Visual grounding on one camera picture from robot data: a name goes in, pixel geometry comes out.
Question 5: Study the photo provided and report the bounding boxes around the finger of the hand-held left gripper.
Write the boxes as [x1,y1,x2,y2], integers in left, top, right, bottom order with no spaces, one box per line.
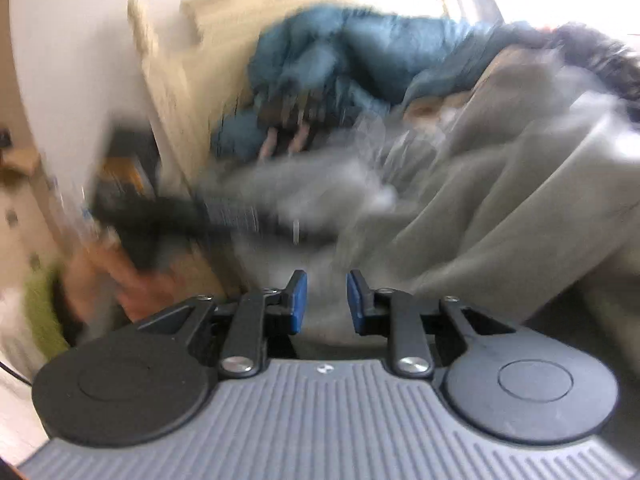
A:
[199,194,302,243]

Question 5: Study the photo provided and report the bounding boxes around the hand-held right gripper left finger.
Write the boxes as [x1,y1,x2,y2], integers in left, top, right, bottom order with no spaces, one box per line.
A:
[137,269,308,380]

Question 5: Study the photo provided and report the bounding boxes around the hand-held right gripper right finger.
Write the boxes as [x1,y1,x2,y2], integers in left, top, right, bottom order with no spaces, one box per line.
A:
[347,269,516,380]

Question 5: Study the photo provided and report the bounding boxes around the grey hoodie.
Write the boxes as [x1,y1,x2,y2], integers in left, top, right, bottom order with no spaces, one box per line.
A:
[200,57,640,353]

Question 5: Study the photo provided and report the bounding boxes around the person's left hand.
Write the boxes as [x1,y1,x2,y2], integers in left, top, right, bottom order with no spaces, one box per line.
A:
[65,250,201,322]

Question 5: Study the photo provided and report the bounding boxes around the dark cloth with pink tassels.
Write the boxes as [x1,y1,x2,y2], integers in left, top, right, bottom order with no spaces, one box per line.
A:
[257,87,333,161]

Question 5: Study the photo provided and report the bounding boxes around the cream carved headboard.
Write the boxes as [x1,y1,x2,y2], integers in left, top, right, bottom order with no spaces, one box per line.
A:
[127,0,396,186]

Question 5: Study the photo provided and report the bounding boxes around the beige zip jacket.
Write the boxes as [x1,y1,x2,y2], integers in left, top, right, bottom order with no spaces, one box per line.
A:
[404,94,478,123]

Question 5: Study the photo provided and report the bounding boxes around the blue denim jeans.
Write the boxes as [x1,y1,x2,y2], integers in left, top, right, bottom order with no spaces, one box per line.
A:
[400,21,548,107]

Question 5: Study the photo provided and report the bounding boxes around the black garment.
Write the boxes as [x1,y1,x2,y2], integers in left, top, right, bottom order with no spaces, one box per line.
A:
[500,22,640,127]

